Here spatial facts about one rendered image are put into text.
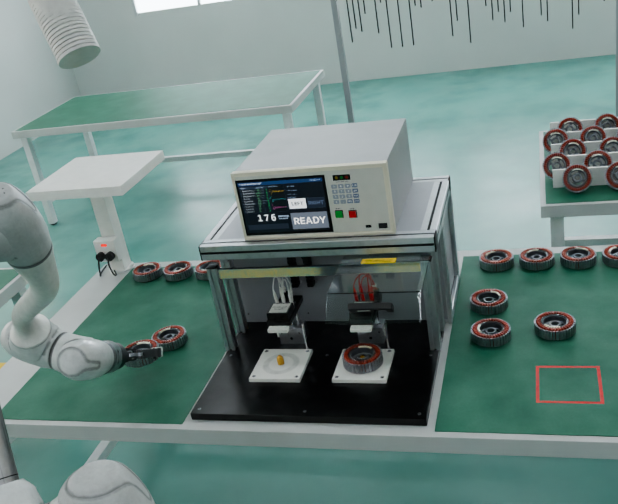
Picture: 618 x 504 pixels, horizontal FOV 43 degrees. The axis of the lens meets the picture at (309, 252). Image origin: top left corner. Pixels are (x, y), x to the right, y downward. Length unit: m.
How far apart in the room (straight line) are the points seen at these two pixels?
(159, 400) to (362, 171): 0.87
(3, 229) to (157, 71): 7.77
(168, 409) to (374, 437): 0.61
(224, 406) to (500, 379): 0.74
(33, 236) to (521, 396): 1.23
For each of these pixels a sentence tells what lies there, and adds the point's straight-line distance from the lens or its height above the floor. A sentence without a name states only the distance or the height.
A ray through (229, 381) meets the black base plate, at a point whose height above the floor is 0.77.
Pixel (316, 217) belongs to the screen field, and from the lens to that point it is 2.16.
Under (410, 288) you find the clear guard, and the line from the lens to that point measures 1.96.
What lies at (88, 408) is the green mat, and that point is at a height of 0.75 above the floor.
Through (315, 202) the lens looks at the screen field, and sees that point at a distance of 2.15.
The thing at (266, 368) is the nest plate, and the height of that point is 0.78.
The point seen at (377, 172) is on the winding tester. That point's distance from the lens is 2.08.
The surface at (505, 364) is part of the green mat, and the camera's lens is 2.22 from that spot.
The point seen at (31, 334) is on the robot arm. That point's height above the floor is 1.11.
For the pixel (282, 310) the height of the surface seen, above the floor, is 0.92.
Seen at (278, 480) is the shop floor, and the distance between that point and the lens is 3.10.
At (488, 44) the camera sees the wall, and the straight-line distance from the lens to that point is 8.38.
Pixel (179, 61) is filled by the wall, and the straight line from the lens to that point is 9.18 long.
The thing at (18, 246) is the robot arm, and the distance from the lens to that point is 1.66.
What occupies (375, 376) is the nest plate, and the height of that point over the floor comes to 0.78.
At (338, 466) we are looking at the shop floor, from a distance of 3.10.
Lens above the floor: 2.01
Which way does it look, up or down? 25 degrees down
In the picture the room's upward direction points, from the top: 10 degrees counter-clockwise
